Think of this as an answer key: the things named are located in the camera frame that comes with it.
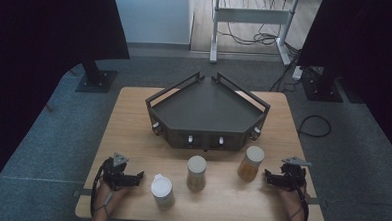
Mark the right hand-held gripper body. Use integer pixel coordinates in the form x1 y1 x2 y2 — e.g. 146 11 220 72
278 155 313 193

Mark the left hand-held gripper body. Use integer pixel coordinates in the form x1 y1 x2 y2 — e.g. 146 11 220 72
100 151 135 192

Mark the white flip-lid spice jar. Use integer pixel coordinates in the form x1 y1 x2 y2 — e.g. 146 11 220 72
149 173 177 211

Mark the beige-lid slim spice jar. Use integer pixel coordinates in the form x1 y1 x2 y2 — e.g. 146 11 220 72
185 154 208 193

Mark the black corner shelf rack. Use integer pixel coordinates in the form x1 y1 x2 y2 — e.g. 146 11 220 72
142 68 273 154

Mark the person's left hand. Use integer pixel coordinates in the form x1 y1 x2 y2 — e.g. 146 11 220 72
93 180 133 219

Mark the person's right hand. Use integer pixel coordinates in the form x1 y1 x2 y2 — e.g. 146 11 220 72
274 184 312 221

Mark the beige-lid orange spice jar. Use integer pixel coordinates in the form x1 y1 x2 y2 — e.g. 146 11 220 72
236 144 267 184

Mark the white power strip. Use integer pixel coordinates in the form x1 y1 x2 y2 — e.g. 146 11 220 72
291 65 304 81

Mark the black curtain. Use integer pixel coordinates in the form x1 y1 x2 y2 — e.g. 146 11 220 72
293 0 392 163
0 0 133 203

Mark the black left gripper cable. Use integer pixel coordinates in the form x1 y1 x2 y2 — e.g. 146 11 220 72
89 158 114 219

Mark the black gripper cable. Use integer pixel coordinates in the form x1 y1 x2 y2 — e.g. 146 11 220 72
89 158 114 219
286 181 312 221

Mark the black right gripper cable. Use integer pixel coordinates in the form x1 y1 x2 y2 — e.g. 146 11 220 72
286 181 312 221

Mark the grey table bracket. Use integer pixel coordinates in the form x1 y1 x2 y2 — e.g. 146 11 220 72
71 187 94 198
308 198 328 208

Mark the black looped floor cable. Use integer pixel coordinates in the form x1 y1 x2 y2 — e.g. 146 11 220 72
297 114 333 139

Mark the black stand with base plate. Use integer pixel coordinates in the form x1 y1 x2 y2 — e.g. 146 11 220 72
75 58 119 95
299 65 346 104

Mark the black cable bundle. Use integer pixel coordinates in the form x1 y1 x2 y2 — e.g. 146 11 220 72
216 0 303 49

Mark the white desk frame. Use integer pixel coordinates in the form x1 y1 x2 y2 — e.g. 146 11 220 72
208 0 302 68

